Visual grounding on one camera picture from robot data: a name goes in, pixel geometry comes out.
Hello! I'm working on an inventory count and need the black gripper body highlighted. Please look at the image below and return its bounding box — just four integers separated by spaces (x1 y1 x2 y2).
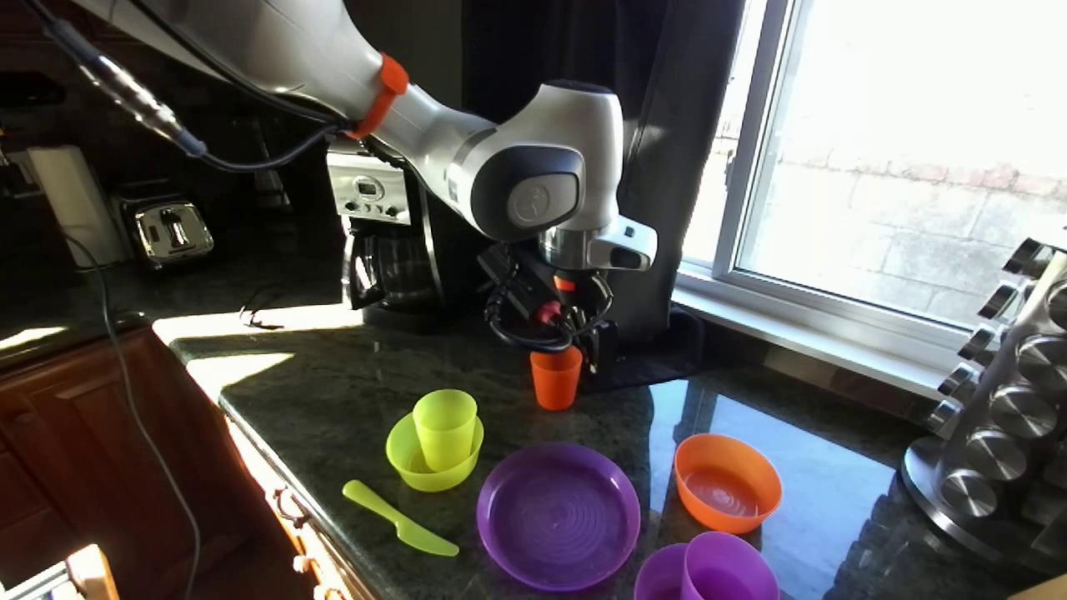
477 240 615 344

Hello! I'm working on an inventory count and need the thin grey hanging cable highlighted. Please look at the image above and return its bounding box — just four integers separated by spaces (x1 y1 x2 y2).
60 230 211 600

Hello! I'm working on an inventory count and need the purple plastic plate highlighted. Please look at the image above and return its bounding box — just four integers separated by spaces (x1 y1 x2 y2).
472 444 647 596

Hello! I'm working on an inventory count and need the brown wooden cabinet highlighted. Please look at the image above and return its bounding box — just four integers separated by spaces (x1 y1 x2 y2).
0 321 380 600

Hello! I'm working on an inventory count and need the green plastic bowl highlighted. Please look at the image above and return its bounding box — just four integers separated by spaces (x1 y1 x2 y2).
382 409 486 496

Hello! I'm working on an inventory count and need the green plastic cup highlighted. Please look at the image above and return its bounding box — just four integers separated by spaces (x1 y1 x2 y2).
409 387 480 472

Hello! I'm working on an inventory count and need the orange plastic bowl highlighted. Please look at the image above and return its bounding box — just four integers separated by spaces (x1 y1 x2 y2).
669 431 787 541

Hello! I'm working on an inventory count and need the white box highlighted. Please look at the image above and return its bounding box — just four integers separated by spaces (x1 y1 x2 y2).
0 541 122 600

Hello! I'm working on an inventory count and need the white paper towel roll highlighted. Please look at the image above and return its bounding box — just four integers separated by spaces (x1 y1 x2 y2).
19 143 131 270

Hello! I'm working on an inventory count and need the white framed window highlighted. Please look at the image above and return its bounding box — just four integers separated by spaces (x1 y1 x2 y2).
669 0 1067 402

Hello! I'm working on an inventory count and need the green plastic knife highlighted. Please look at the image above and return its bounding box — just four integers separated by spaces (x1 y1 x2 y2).
339 478 463 559

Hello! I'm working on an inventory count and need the orange plastic cup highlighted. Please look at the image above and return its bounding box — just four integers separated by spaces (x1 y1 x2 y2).
527 344 588 418

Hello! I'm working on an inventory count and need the stainless steel coffee maker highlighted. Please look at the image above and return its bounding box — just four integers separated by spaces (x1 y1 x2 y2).
322 136 484 328

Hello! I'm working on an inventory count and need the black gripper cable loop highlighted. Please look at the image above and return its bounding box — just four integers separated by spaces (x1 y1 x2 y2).
480 297 610 361

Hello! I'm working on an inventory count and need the silver toaster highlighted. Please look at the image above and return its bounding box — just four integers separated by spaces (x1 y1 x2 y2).
112 192 220 272

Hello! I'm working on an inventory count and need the metal spice rack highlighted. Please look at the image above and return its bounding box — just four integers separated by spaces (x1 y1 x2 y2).
897 232 1067 576

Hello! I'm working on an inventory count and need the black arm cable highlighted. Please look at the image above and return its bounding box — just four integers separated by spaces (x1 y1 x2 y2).
27 0 360 178

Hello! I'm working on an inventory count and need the dark curtain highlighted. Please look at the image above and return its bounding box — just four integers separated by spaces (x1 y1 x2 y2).
460 0 747 387

